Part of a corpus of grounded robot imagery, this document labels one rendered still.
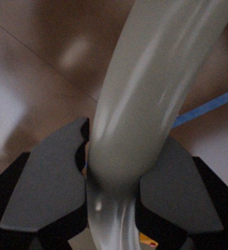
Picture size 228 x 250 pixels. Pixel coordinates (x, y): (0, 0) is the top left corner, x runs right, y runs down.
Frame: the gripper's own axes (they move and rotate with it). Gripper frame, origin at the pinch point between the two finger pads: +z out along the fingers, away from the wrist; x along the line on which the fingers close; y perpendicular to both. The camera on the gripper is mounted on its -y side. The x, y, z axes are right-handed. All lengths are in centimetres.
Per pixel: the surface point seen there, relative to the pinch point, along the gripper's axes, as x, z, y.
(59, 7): -34, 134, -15
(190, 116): 75, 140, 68
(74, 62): -27, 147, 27
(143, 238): 23, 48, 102
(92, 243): -36, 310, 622
